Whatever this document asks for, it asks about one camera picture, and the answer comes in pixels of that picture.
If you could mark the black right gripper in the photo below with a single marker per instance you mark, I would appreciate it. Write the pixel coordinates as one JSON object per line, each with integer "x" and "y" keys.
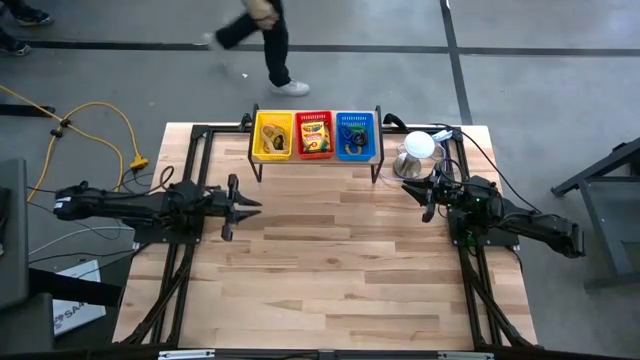
{"x": 441, "y": 197}

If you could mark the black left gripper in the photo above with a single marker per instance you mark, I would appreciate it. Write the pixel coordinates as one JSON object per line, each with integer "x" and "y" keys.
{"x": 231, "y": 207}

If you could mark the yellow plastic basket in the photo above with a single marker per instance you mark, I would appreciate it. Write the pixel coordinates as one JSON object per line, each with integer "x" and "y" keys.
{"x": 256, "y": 135}

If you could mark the blue plastic basket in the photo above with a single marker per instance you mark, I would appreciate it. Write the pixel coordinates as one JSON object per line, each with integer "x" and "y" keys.
{"x": 371, "y": 135}

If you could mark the black spiral coil band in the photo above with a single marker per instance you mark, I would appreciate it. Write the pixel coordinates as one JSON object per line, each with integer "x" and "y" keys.
{"x": 281, "y": 142}
{"x": 356, "y": 140}

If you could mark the orange spiral coil band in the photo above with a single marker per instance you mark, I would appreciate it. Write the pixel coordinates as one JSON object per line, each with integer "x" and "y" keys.
{"x": 350, "y": 151}

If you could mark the small green band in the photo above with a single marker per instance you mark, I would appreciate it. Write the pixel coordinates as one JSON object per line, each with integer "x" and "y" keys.
{"x": 357, "y": 129}

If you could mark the red plastic basket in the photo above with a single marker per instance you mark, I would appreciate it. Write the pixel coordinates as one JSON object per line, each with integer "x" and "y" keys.
{"x": 298, "y": 135}

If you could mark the blue spiral coil band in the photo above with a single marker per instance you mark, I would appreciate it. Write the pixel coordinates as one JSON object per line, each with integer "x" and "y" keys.
{"x": 343, "y": 132}

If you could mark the Crayola crayon box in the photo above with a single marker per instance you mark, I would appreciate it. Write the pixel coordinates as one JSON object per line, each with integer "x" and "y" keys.
{"x": 315, "y": 137}

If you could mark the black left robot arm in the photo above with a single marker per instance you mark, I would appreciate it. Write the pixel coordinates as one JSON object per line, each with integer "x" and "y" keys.
{"x": 125, "y": 205}

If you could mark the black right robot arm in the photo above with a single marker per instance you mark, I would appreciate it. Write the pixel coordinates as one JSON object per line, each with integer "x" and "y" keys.
{"x": 525, "y": 222}

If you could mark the white dome metal lamp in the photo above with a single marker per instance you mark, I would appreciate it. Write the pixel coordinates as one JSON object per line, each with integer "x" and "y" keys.
{"x": 419, "y": 145}

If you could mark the wooden shelf riser black legs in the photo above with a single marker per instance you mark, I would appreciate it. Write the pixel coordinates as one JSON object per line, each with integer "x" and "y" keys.
{"x": 315, "y": 166}

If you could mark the person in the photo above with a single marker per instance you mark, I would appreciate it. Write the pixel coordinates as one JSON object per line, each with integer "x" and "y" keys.
{"x": 277, "y": 50}

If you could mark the black metal stand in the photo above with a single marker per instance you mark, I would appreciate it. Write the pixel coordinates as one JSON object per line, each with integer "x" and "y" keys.
{"x": 600, "y": 165}

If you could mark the black flat board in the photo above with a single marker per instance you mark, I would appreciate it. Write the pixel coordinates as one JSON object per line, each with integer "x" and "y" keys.
{"x": 75, "y": 287}

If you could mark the white printed sign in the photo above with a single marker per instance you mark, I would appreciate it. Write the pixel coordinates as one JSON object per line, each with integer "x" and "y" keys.
{"x": 80, "y": 315}

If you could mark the grey cabinet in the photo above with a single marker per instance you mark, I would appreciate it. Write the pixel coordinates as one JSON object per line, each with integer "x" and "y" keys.
{"x": 12, "y": 225}

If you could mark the black metal table frame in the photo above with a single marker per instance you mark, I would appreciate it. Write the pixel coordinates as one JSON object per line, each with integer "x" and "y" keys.
{"x": 200, "y": 132}

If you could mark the silver frame bracket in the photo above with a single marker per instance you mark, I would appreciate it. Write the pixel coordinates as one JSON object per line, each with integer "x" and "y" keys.
{"x": 465, "y": 355}
{"x": 185, "y": 354}

